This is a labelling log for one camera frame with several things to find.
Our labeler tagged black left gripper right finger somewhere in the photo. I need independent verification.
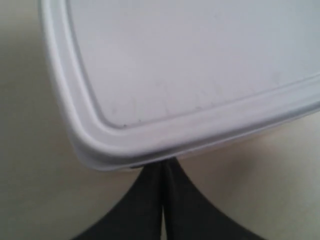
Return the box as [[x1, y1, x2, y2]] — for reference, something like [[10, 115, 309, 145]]
[[162, 158, 250, 240]]

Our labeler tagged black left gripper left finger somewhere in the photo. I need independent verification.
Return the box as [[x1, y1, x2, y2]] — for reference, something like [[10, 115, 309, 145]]
[[75, 163, 163, 240]]

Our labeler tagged white lidded plastic container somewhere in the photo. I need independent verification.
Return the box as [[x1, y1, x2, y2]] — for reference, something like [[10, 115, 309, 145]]
[[39, 0, 320, 171]]

